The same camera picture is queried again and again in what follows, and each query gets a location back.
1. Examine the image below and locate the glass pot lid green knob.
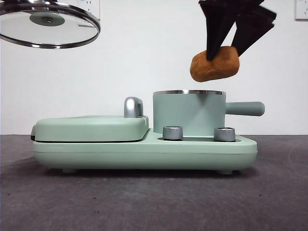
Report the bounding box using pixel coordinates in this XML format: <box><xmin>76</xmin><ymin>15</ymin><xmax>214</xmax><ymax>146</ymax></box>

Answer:
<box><xmin>0</xmin><ymin>0</ymin><xmax>101</xmax><ymax>50</ymax></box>

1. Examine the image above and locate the mint green handled pot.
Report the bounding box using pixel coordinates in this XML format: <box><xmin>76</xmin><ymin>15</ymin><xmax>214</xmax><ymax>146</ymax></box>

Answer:
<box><xmin>153</xmin><ymin>90</ymin><xmax>266</xmax><ymax>136</ymax></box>

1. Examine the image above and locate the brown potato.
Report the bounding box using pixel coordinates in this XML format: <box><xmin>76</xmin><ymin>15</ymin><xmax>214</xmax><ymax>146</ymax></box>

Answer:
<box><xmin>189</xmin><ymin>45</ymin><xmax>241</xmax><ymax>83</ymax></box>

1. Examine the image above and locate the green griddle cover silver handle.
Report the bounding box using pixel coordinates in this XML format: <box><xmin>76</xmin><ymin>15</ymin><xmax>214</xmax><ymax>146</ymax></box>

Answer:
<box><xmin>30</xmin><ymin>97</ymin><xmax>150</xmax><ymax>143</ymax></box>

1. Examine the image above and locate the white wall socket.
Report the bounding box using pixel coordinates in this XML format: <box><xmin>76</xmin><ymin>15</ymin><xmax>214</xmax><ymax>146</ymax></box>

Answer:
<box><xmin>79</xmin><ymin>0</ymin><xmax>101</xmax><ymax>21</ymax></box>
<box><xmin>295</xmin><ymin>0</ymin><xmax>308</xmax><ymax>21</ymax></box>

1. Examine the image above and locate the mint green breakfast machine base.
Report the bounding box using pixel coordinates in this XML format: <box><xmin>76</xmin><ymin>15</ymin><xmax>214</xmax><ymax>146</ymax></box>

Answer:
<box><xmin>32</xmin><ymin>128</ymin><xmax>257</xmax><ymax>174</ymax></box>

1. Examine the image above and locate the silver control knob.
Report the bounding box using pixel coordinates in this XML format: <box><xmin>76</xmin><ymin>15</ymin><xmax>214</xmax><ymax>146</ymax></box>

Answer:
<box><xmin>213</xmin><ymin>127</ymin><xmax>236</xmax><ymax>142</ymax></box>
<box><xmin>162</xmin><ymin>125</ymin><xmax>184</xmax><ymax>141</ymax></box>

